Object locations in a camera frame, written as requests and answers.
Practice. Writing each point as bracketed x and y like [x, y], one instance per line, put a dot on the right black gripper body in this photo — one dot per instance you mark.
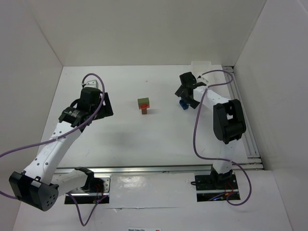
[185, 91]

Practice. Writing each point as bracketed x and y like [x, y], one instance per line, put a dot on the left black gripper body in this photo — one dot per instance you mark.
[106, 106]

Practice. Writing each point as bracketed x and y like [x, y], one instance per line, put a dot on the white perforated plastic bin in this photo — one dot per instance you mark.
[200, 67]

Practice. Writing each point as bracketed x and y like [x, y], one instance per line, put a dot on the blue wood block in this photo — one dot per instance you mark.
[183, 104]

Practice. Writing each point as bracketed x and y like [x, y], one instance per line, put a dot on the green wood block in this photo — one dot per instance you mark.
[142, 101]

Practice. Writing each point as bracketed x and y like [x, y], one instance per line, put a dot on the red wood block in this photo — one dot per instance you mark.
[144, 106]

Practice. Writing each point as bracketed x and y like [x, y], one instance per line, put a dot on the brown wood block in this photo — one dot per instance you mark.
[144, 111]

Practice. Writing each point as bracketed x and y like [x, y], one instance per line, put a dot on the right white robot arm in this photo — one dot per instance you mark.
[228, 121]

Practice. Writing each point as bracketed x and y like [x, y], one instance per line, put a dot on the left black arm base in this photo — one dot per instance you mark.
[99, 191]

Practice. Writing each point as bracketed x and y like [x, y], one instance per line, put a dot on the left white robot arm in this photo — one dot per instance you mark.
[37, 185]

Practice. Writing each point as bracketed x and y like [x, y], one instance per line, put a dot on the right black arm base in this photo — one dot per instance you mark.
[207, 190]

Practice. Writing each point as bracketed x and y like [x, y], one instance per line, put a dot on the white label with text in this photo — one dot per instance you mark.
[142, 229]

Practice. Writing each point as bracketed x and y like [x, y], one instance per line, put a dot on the aluminium rail front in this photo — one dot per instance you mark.
[163, 169]

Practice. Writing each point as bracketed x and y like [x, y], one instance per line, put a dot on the aluminium rail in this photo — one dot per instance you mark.
[253, 156]
[163, 169]

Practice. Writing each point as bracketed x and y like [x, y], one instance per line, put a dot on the aluminium rail right side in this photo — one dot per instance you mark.
[253, 156]

